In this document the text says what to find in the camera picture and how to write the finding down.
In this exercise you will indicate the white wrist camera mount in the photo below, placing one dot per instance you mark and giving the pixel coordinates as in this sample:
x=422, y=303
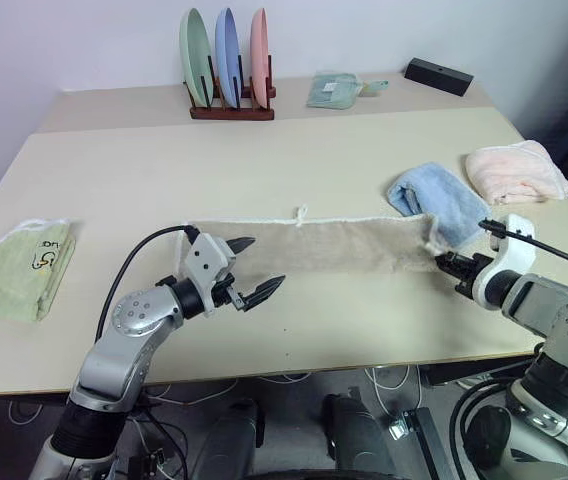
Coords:
x=205, y=261
x=514, y=250

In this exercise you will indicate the long beige towel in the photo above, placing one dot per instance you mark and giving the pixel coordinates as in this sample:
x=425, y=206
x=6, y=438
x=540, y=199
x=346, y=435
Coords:
x=344, y=245

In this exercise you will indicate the folded green printed towel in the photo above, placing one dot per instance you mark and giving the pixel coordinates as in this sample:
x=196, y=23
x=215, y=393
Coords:
x=14, y=272

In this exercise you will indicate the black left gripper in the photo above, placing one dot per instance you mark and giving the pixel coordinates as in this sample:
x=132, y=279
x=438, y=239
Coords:
x=224, y=296

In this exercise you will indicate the blue plate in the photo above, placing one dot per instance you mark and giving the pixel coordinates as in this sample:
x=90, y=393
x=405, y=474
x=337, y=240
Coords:
x=228, y=55

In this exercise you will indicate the dark rounded shape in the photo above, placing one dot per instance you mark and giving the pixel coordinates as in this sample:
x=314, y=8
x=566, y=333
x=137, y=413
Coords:
x=356, y=440
x=231, y=440

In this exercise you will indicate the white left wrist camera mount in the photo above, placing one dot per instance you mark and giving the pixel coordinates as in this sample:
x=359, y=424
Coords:
x=205, y=261

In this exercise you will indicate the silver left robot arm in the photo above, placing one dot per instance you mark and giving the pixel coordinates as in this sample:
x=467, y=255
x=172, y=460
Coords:
x=119, y=345

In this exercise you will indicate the dark wooden plate rack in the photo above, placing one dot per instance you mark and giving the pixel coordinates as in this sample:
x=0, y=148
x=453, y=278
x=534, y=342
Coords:
x=231, y=112

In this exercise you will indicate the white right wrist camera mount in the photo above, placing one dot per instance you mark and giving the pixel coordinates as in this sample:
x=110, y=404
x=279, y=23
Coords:
x=514, y=250

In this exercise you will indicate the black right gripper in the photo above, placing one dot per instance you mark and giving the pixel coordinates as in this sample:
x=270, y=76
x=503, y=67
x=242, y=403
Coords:
x=470, y=272

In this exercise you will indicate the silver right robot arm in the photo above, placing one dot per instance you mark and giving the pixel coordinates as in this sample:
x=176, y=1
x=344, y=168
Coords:
x=559, y=320

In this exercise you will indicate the folded teal towel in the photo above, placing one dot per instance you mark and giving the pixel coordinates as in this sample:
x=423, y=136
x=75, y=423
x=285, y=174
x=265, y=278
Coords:
x=334, y=90

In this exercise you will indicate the black rectangular box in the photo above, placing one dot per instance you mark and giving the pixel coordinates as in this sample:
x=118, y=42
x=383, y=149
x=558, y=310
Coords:
x=439, y=76

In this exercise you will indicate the green plate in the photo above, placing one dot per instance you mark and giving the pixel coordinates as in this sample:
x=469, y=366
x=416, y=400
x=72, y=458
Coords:
x=194, y=55

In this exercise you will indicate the folded pink towel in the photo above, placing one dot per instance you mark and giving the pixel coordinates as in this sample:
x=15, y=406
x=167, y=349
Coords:
x=514, y=172

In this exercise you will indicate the black table frame bar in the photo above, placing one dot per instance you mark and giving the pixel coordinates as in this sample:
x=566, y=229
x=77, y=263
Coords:
x=431, y=445

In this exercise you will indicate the metal table bracket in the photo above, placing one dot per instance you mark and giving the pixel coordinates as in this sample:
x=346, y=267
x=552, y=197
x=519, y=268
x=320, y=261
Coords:
x=399, y=429

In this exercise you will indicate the pink plate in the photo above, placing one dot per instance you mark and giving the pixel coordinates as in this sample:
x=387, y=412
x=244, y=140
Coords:
x=259, y=55

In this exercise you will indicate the folded light blue towel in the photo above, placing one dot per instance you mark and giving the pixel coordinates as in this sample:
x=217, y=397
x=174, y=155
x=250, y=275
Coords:
x=441, y=200

